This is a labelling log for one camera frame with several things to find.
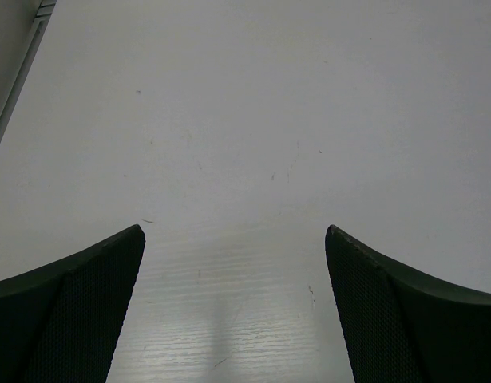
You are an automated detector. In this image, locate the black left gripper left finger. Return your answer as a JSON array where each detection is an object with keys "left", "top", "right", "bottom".
[{"left": 0, "top": 224, "right": 145, "bottom": 382}]

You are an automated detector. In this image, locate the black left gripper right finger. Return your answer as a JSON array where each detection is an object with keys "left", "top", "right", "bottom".
[{"left": 325, "top": 225, "right": 491, "bottom": 382}]

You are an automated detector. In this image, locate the aluminium table edge rail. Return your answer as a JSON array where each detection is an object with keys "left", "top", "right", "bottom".
[{"left": 0, "top": 0, "right": 56, "bottom": 144}]

